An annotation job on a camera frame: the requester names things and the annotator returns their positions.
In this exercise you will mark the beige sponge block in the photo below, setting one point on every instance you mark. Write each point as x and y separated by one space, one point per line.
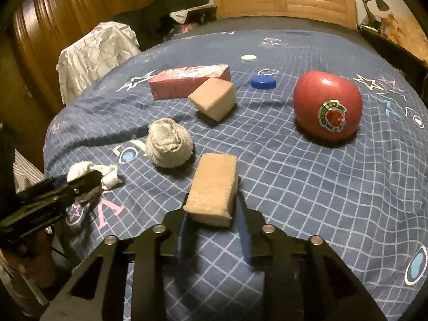
214 97
210 187

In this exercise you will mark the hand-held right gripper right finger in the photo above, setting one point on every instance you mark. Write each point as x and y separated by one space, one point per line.
245 241

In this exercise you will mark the dark wooden wardrobe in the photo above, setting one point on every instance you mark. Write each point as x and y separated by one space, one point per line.
67 10

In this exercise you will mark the white sock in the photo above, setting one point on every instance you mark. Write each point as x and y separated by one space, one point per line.
108 175

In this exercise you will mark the dark cluttered desk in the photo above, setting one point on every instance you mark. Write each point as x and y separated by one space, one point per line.
391 52

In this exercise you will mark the brown chipboard panel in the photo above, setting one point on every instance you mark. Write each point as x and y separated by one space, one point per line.
408 33

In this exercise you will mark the rolled white sock ball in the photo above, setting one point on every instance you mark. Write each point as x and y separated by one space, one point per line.
169 147

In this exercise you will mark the pink box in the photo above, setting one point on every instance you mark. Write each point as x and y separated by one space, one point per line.
177 82

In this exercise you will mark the white cloth piece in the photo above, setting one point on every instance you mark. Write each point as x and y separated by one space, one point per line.
182 15

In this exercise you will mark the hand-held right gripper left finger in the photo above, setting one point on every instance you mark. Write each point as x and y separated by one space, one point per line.
180 234

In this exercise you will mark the black clothes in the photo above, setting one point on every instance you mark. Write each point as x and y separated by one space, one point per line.
143 20

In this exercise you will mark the black desk lamp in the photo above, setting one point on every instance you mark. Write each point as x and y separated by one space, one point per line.
381 3

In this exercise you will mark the grey striped cloth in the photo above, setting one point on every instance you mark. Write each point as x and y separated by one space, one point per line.
26 170

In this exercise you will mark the white bottle cap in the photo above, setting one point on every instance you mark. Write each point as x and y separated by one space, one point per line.
248 57

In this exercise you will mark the blue bottle cap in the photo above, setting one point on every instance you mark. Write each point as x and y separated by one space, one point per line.
263 82

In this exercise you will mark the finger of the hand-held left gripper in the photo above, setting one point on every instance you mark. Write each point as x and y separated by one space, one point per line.
83 179
36 212

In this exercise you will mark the red apple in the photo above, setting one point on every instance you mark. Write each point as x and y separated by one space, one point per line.
314 97

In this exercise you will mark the blue checked blanket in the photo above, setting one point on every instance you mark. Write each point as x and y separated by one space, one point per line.
301 190

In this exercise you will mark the light wooden headboard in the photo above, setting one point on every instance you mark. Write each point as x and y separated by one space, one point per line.
284 0

